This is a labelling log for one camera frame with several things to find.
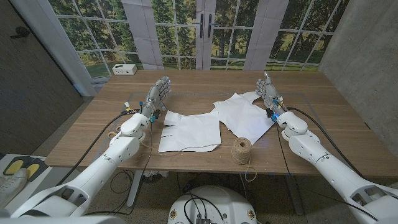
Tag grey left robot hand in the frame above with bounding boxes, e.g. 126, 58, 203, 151
140, 76, 172, 122

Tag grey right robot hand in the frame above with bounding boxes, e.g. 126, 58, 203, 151
255, 71, 287, 118

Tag grey scissors with orange handles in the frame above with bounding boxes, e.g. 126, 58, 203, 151
107, 124, 123, 139

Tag creased white paper sheet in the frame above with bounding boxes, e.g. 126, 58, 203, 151
213, 91, 277, 146

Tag white power strip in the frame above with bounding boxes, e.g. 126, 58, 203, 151
111, 63, 138, 76

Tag white paper sheet with slits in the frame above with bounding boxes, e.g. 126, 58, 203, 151
157, 110, 222, 153

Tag brown twine ball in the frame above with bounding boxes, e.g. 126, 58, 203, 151
139, 137, 258, 183

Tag printed window backdrop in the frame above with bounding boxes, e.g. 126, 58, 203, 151
9, 0, 351, 97

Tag metal table leg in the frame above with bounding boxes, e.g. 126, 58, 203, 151
126, 170, 144, 208
284, 175, 304, 216

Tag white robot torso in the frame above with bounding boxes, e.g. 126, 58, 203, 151
167, 185, 258, 224

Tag white floor mat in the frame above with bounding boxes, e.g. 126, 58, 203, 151
0, 154, 63, 215

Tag yellow black insole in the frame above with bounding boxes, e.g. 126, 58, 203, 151
2, 157, 25, 177
21, 159, 49, 181

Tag white sneaker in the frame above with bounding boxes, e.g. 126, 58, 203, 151
0, 167, 29, 208

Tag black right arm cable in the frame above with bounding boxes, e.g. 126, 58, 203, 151
285, 106, 368, 180

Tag black wall door handle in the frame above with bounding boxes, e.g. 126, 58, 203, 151
9, 26, 31, 40

